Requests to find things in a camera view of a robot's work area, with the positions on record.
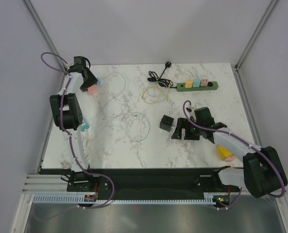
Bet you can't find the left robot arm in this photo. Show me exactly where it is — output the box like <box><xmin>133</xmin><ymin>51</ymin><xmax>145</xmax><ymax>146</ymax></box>
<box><xmin>50</xmin><ymin>56</ymin><xmax>98</xmax><ymax>172</ymax></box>

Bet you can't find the yellow coiled cable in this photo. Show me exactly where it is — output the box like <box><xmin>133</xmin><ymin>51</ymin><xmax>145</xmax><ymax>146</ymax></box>
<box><xmin>141</xmin><ymin>72</ymin><xmax>190</xmax><ymax>105</ymax></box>

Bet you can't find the yellow plug adapter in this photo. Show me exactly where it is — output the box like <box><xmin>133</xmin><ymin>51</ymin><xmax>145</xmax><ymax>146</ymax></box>
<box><xmin>185</xmin><ymin>80</ymin><xmax>193</xmax><ymax>88</ymax></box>

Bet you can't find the black power cord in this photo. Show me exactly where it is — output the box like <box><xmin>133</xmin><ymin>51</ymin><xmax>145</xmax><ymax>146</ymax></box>
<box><xmin>147</xmin><ymin>61</ymin><xmax>178</xmax><ymax>88</ymax></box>

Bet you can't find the green power strip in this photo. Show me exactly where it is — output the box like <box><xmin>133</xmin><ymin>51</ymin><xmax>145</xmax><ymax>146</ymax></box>
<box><xmin>176</xmin><ymin>81</ymin><xmax>219</xmax><ymax>92</ymax></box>

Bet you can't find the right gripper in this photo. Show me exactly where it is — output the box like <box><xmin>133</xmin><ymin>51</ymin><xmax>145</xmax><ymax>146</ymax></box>
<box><xmin>171</xmin><ymin>117</ymin><xmax>203</xmax><ymax>140</ymax></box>

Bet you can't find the pink plug adapter on strip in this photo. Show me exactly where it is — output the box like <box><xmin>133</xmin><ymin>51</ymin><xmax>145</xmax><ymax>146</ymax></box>
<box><xmin>200</xmin><ymin>79</ymin><xmax>208</xmax><ymax>87</ymax></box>

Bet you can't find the pink cube socket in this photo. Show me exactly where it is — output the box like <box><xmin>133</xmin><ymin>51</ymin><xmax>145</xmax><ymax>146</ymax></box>
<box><xmin>87</xmin><ymin>84</ymin><xmax>98</xmax><ymax>95</ymax></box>

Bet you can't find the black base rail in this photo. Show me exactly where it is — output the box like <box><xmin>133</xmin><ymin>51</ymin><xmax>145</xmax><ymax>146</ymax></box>
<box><xmin>40</xmin><ymin>168</ymin><xmax>239</xmax><ymax>201</ymax></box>

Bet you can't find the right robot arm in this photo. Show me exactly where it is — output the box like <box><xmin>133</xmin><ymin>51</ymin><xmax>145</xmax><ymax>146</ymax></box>
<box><xmin>172</xmin><ymin>100</ymin><xmax>288</xmax><ymax>198</ymax></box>

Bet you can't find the teal power strip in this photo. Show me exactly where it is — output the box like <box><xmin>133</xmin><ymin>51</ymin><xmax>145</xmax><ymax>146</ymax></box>
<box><xmin>81</xmin><ymin>117</ymin><xmax>90</xmax><ymax>132</ymax></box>

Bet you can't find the white power cord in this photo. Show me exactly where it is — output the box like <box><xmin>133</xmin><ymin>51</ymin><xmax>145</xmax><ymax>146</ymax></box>
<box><xmin>60</xmin><ymin>130</ymin><xmax>93</xmax><ymax>169</ymax></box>

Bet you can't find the yellow cube plug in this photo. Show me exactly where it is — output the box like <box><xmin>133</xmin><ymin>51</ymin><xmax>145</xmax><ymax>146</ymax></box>
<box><xmin>216</xmin><ymin>146</ymin><xmax>234</xmax><ymax>161</ymax></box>

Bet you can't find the black cube adapter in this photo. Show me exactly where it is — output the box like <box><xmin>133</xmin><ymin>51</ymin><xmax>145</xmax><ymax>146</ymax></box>
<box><xmin>159</xmin><ymin>115</ymin><xmax>174</xmax><ymax>132</ymax></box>

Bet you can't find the teal plug adapter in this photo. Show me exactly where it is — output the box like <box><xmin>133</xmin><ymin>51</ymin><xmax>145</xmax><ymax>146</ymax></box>
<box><xmin>193</xmin><ymin>79</ymin><xmax>201</xmax><ymax>88</ymax></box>

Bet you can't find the white cable duct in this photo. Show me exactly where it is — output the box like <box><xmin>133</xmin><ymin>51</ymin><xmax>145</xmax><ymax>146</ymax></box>
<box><xmin>33</xmin><ymin>194</ymin><xmax>221</xmax><ymax>205</ymax></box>

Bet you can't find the light blue cable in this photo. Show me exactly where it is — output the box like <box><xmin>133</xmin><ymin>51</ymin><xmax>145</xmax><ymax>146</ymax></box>
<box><xmin>94</xmin><ymin>72</ymin><xmax>151</xmax><ymax>143</ymax></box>

